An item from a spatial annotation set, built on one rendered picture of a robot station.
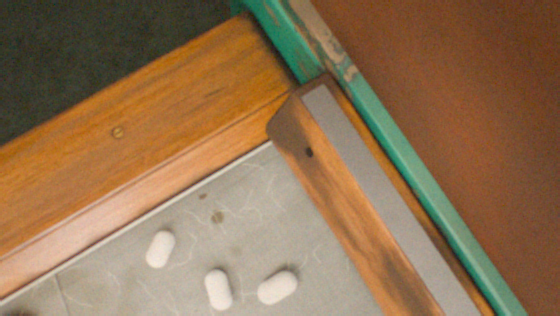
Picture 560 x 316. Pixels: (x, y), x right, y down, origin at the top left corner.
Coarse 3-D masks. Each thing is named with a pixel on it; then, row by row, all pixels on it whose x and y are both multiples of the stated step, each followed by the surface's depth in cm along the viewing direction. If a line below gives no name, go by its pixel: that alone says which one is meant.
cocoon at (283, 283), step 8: (280, 272) 59; (288, 272) 59; (272, 280) 59; (280, 280) 59; (288, 280) 59; (296, 280) 59; (264, 288) 58; (272, 288) 58; (280, 288) 58; (288, 288) 59; (264, 296) 58; (272, 296) 58; (280, 296) 59
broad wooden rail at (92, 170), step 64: (192, 64) 63; (256, 64) 63; (64, 128) 61; (128, 128) 61; (192, 128) 61; (256, 128) 63; (0, 192) 59; (64, 192) 59; (128, 192) 60; (0, 256) 58; (64, 256) 60
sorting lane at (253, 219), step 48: (192, 192) 62; (240, 192) 63; (288, 192) 63; (144, 240) 61; (192, 240) 61; (240, 240) 61; (288, 240) 62; (336, 240) 62; (48, 288) 59; (96, 288) 60; (144, 288) 60; (192, 288) 60; (240, 288) 60; (336, 288) 61
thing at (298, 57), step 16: (240, 0) 67; (256, 0) 61; (272, 0) 57; (256, 16) 65; (272, 16) 60; (272, 32) 63; (288, 32) 58; (288, 48) 61; (304, 48) 56; (288, 64) 64; (304, 64) 59; (320, 64) 56; (304, 80) 62
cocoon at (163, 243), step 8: (160, 232) 60; (168, 232) 60; (160, 240) 59; (168, 240) 59; (152, 248) 59; (160, 248) 59; (168, 248) 59; (152, 256) 59; (160, 256) 59; (168, 256) 60; (152, 264) 59; (160, 264) 59
